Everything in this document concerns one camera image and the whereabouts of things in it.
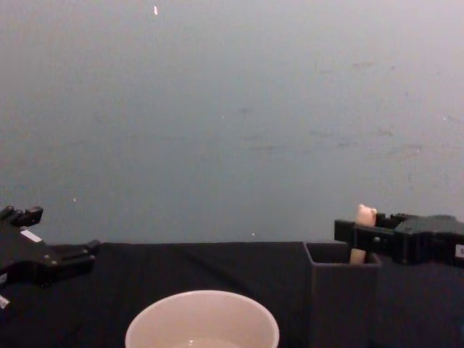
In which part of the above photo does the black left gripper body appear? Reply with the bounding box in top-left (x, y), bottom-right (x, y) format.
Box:
top-left (0, 216), bottom-right (51, 289)

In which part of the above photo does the cream wooden utensil handle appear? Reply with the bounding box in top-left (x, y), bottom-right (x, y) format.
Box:
top-left (349, 204), bottom-right (379, 265)

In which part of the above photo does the white round bowl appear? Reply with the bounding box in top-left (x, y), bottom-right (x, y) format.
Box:
top-left (124, 289), bottom-right (281, 348)

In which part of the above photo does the black square utensil holder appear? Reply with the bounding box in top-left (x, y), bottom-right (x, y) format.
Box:
top-left (303, 241), bottom-right (383, 348)

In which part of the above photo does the black table cloth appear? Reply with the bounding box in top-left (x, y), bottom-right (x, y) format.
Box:
top-left (0, 240), bottom-right (464, 348)

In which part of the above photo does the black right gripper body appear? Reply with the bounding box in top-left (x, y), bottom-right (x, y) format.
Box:
top-left (394, 214), bottom-right (464, 266)

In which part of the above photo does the plain pale wall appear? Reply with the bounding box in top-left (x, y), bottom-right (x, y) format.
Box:
top-left (0, 0), bottom-right (464, 246)

